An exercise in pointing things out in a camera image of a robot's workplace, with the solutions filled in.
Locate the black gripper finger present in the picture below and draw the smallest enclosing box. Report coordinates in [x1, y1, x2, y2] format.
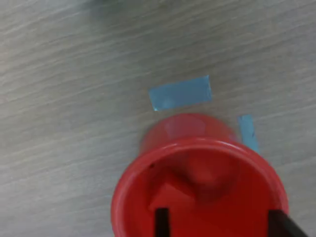
[154, 208, 171, 237]
[268, 209, 309, 237]

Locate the red cube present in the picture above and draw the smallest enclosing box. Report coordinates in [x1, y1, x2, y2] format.
[147, 182, 198, 215]

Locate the red plastic cup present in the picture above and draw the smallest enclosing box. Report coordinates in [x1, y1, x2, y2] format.
[110, 113, 289, 237]

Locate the blue tape piece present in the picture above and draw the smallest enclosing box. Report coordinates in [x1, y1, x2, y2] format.
[148, 75, 213, 112]
[237, 114, 260, 154]

